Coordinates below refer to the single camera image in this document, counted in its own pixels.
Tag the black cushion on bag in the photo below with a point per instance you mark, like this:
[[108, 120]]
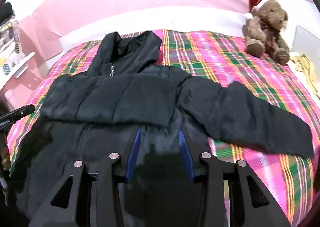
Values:
[[6, 12]]

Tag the white side board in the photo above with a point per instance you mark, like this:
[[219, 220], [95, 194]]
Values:
[[306, 43]]

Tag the brown teddy bear santa hat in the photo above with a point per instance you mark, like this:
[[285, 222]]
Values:
[[264, 23]]

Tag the pink plaid bed sheet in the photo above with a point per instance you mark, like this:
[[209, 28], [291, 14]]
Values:
[[292, 180]]

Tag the pineapple print fabric bag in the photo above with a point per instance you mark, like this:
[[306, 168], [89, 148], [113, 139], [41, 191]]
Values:
[[11, 49]]

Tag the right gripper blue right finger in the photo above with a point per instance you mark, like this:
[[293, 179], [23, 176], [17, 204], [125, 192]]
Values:
[[187, 157]]

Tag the yellow cloth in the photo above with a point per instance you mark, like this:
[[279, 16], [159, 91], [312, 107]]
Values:
[[304, 64]]

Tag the black puffer jacket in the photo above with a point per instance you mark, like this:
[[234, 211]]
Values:
[[103, 91]]

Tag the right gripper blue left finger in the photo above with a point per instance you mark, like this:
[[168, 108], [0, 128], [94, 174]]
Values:
[[131, 154]]

